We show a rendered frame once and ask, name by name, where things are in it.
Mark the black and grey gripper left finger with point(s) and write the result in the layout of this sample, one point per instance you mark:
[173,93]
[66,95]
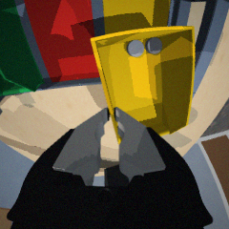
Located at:
[77,152]

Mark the green bin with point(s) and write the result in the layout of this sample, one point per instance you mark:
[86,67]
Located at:
[16,62]

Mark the grey metal disc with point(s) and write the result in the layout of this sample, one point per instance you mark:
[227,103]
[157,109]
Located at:
[153,45]

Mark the grey metal shelf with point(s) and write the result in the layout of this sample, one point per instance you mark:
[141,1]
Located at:
[59,33]

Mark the yellow bin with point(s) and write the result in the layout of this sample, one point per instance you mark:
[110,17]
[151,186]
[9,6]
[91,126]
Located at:
[154,89]

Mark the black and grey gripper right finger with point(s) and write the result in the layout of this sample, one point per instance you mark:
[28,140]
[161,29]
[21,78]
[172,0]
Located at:
[144,152]

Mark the grey steel disc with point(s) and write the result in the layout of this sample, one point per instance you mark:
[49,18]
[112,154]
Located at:
[135,48]

